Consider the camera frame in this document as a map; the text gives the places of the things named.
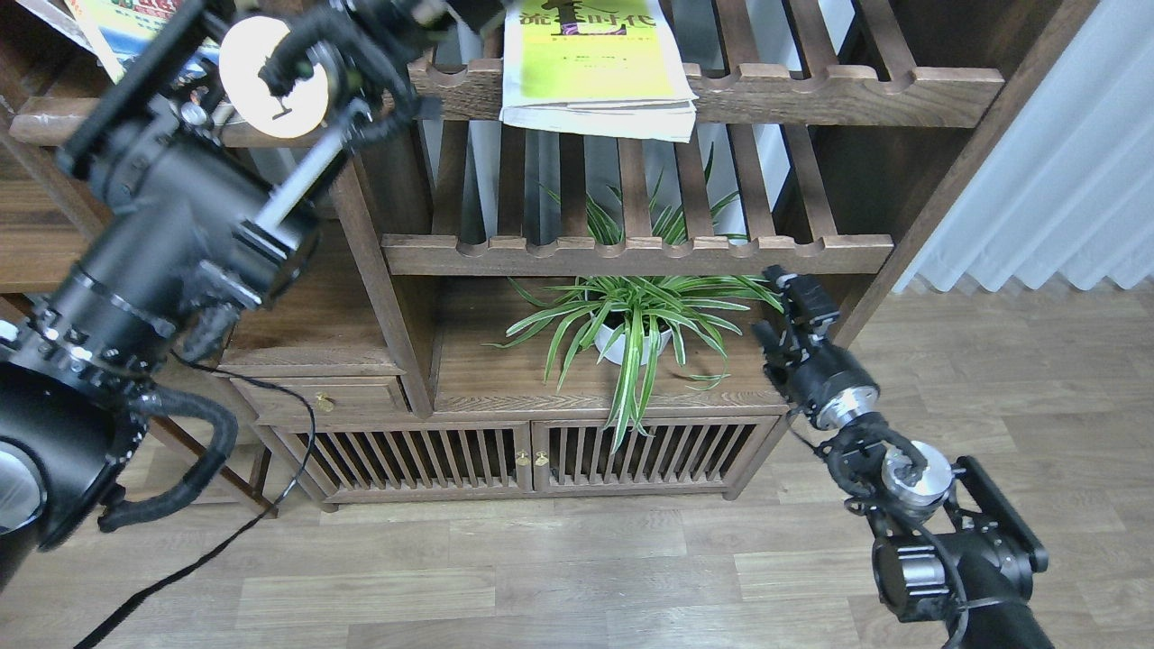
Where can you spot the dark wooden bookshelf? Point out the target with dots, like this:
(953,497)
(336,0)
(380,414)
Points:
(841,166)

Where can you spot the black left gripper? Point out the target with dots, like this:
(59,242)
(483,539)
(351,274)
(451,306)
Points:
(479,15)

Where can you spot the yellow cover book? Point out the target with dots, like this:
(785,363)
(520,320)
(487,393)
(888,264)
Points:
(601,68)

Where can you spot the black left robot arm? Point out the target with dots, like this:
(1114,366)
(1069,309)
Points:
(196,240)

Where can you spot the blue landscape cover book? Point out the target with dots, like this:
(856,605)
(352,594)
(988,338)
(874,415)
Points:
(118,32)

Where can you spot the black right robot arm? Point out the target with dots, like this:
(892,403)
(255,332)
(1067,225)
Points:
(948,545)

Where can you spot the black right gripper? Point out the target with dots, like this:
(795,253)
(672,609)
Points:
(824,381)

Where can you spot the white pleated curtain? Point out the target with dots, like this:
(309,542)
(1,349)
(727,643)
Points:
(1068,192)

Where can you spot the white plant pot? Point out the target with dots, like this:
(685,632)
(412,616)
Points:
(613,349)

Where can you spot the maroon book white characters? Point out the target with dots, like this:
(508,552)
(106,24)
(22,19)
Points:
(57,15)

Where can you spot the green spider plant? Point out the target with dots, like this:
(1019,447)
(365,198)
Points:
(639,305)

